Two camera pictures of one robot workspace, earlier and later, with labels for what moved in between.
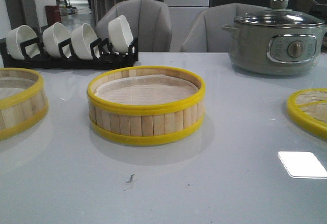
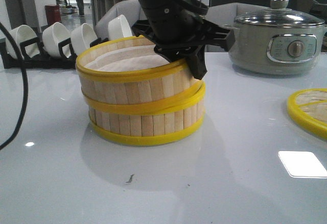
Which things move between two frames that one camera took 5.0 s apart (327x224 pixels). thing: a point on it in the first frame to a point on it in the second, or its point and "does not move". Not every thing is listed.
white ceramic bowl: [53, 34] does not move
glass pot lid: [279, 15] does not move
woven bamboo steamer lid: [308, 108] does not move
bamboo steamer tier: [23, 101] to [130, 74]
